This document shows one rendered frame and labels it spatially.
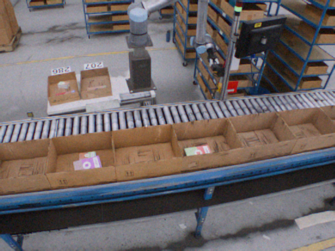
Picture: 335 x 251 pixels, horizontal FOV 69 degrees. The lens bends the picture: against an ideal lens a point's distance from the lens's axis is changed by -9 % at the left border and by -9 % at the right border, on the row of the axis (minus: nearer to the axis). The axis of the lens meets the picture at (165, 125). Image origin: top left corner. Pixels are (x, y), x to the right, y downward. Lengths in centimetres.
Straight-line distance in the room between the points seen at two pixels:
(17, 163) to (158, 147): 95
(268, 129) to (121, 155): 110
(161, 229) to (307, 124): 153
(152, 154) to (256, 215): 131
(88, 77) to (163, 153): 136
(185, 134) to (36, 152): 101
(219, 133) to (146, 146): 53
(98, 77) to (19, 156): 126
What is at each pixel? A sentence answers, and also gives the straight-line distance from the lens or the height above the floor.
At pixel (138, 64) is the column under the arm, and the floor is 102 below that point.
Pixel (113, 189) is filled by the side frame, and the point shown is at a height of 91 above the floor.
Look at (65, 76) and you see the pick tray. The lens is 281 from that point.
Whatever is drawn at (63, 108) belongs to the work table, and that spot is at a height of 75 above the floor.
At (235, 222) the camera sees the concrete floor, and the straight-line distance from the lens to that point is 257.
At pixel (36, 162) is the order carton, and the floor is 89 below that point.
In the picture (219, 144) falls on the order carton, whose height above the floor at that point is 89.
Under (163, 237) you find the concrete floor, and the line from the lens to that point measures 241.
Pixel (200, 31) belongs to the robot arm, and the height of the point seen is 127.
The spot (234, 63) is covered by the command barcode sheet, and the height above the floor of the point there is 112.
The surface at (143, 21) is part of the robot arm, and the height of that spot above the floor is 142.
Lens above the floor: 220
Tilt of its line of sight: 42 degrees down
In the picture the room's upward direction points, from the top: 2 degrees clockwise
